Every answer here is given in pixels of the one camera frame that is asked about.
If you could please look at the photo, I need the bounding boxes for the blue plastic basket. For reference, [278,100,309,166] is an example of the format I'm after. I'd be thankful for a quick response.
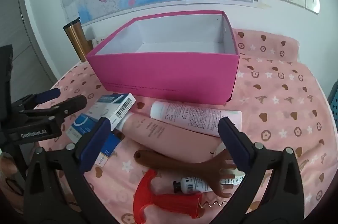
[329,81,338,129]

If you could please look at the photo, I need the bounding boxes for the grey cabinet door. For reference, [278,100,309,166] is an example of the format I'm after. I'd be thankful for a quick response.
[0,0,57,87]

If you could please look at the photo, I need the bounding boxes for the small white bottle black cap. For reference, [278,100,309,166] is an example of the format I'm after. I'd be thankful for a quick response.
[173,175,245,194]

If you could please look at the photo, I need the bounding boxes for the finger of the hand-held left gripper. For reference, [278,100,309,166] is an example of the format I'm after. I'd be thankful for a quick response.
[20,94,88,126]
[14,87,62,111]

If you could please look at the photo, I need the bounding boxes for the pink printed blanket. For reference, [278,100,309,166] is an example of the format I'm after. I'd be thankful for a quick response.
[34,28,336,224]

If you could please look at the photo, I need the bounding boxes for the white box with barcode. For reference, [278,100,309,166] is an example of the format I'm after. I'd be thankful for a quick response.
[88,93,137,132]

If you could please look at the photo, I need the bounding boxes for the pink cardboard box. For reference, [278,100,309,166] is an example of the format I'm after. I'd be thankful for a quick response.
[87,10,240,106]

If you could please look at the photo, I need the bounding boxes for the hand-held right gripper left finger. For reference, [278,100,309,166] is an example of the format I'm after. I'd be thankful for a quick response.
[22,117,119,224]

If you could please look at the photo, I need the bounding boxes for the peach tube with white cap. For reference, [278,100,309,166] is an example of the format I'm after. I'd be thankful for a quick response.
[116,112,225,158]

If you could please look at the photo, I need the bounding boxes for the brown hand-shaped back scratcher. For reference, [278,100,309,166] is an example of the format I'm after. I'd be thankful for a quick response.
[133,149,238,199]

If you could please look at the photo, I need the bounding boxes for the blue and white box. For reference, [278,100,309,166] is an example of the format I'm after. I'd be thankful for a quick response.
[65,113,102,146]

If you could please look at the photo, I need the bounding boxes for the light pink printed tube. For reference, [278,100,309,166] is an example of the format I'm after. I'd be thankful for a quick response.
[150,101,242,137]

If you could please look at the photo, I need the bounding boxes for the small white box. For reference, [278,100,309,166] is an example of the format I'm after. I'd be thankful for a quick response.
[87,35,109,49]

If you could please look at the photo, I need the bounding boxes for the copper metal tumbler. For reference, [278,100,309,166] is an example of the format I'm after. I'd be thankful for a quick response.
[63,17,94,63]

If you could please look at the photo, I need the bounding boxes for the blue box with orange stripe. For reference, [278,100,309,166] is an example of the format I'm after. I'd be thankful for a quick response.
[94,132,123,168]

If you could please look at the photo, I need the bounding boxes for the white round jar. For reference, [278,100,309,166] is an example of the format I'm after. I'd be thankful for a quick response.
[213,142,233,161]

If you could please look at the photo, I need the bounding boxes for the black cable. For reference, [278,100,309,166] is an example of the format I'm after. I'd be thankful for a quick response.
[4,178,27,194]

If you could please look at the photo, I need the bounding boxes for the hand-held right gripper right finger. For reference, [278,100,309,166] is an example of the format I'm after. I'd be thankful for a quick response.
[214,117,305,224]

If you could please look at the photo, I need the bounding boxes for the red corkscrew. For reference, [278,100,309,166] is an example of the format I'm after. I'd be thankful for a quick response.
[133,168,228,224]

